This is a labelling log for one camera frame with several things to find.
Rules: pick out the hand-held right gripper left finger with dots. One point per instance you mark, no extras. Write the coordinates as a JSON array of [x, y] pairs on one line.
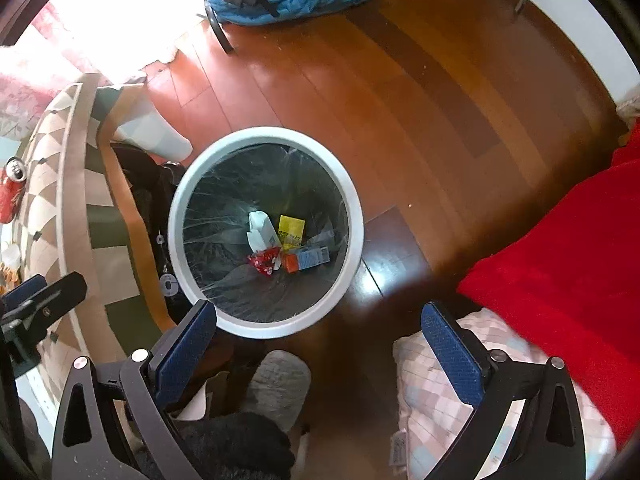
[[184, 352]]

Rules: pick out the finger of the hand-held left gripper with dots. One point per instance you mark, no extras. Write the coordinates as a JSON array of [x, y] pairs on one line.
[[55, 292]]

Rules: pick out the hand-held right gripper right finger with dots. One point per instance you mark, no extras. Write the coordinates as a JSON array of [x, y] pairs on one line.
[[450, 355]]

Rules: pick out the white round trash bin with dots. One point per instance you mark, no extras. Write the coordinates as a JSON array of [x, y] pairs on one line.
[[350, 220]]

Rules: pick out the white crumpled tissue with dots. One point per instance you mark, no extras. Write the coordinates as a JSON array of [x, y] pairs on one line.
[[10, 255]]

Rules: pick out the round patterned table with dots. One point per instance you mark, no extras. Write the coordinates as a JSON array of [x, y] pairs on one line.
[[50, 200]]

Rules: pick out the grey slipper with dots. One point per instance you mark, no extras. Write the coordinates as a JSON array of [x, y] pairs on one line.
[[277, 385]]

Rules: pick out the black fuzzy trouser leg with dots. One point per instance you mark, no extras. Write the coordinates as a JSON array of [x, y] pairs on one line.
[[235, 447]]

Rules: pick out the red soda can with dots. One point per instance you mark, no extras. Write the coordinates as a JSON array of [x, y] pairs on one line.
[[10, 192]]

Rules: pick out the black bin liner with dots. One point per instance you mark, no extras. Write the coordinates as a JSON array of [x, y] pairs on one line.
[[220, 240]]

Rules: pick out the red snack wrapper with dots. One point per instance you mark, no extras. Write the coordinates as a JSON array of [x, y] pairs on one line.
[[264, 261]]

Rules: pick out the black bag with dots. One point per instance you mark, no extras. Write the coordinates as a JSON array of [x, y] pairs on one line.
[[145, 185]]

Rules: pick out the white carton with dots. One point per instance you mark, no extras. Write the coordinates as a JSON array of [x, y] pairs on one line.
[[260, 232]]

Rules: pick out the red blanket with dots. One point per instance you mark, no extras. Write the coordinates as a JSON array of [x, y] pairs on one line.
[[565, 260]]

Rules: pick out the orange and blue box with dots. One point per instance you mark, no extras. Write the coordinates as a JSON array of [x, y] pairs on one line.
[[307, 258]]

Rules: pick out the yellow packet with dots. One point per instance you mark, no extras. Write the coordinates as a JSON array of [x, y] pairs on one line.
[[291, 230]]

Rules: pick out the clear plastic wrapper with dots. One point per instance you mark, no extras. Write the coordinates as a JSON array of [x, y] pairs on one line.
[[322, 237]]

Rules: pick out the pink patterned cloth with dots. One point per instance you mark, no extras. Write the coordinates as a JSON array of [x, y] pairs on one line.
[[30, 75]]

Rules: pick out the black chair leg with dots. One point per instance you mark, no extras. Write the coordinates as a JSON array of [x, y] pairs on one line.
[[220, 35]]

